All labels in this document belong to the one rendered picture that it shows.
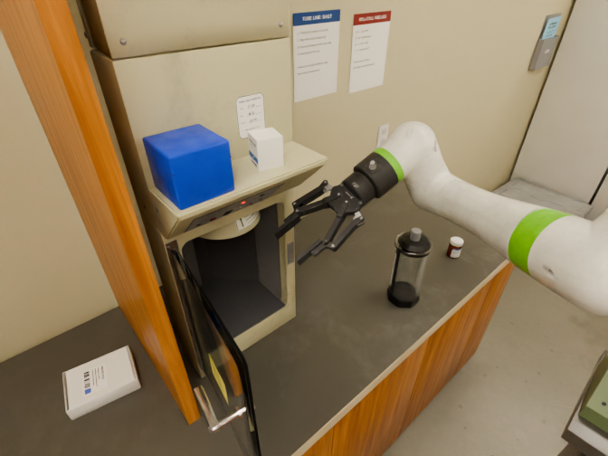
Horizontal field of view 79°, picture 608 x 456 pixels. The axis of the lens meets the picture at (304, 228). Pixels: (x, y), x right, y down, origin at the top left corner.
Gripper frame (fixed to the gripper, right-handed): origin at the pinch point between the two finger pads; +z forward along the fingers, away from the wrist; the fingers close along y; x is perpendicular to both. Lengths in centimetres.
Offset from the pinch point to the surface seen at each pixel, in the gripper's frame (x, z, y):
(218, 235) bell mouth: -2.6, 12.5, -11.9
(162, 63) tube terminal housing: -37.4, 0.0, -20.1
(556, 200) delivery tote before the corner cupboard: 215, -189, 19
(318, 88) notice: 29, -45, -54
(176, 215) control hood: -27.6, 13.0, -3.7
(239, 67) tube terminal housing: -29.0, -10.6, -19.6
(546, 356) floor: 171, -77, 80
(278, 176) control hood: -18.5, -4.1, -3.8
